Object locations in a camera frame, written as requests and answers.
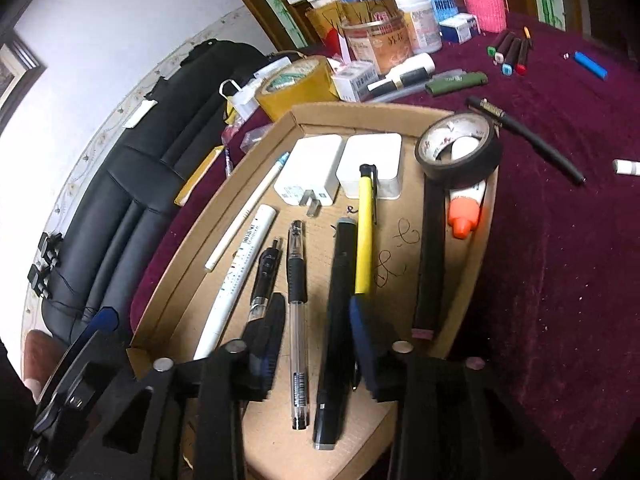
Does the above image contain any white marker pen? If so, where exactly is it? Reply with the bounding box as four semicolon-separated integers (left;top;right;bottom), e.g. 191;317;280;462
193;204;277;360

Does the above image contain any yellow pencil pen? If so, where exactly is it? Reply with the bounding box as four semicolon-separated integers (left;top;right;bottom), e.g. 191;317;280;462
355;164;378;296

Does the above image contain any orange tip glue tube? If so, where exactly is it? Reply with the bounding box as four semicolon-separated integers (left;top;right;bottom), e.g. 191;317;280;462
448;180;486;240

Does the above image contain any black fountain pen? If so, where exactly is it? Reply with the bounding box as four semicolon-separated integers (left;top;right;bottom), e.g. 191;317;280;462
465;96;586;185

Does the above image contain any black sofa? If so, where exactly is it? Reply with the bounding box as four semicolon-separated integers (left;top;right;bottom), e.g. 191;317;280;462
41;39;268;347

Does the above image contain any clear gel pen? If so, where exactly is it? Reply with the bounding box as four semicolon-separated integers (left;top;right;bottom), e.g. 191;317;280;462
286;220;309;430

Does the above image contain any maroon velvet tablecloth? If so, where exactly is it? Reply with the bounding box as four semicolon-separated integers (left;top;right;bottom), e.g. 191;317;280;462
134;13;639;479

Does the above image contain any cardboard tray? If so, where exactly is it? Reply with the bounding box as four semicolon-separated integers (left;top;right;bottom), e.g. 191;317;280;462
129;102;498;479

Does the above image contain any thin white pen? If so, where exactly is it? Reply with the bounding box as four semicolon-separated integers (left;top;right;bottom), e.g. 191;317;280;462
204;152;290;272

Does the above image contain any white charger cube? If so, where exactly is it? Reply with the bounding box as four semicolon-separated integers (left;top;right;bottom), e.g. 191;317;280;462
274;134;345;207

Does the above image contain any white paper bag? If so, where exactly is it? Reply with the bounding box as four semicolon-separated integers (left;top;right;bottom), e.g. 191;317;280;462
218;78;262;122

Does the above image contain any black electrical tape roll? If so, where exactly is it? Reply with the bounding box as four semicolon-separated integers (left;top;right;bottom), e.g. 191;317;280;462
414;112;502;190

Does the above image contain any yellow packing tape roll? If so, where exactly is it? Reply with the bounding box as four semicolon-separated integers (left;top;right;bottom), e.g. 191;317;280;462
255;55;338;122

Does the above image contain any small white barcode box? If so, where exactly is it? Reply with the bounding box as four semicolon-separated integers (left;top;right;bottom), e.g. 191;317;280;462
331;61;378;103

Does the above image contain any black lipstick tube gold band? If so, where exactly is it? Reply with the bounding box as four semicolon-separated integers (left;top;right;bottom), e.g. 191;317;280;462
368;67;431;98

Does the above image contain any green pocket knife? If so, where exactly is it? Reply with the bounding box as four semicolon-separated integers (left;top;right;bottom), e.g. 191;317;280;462
425;72;488;96

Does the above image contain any white tube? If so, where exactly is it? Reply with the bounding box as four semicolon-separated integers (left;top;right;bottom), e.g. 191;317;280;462
387;52;435;79

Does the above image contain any glass jar copper label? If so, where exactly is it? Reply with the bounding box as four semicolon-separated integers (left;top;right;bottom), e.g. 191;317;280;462
341;16;413;76

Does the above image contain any bundle of black markers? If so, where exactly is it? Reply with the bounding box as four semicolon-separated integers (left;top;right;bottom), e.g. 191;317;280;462
486;26;533;76

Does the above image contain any blue lighter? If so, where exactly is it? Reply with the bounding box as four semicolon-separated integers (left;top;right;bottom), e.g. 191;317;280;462
574;51;608;80

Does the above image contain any blue white small box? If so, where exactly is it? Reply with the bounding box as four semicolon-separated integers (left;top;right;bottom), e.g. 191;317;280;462
439;13;480;44

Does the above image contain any white plastic tub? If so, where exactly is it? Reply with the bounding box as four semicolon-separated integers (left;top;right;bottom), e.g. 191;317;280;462
395;0;442;54

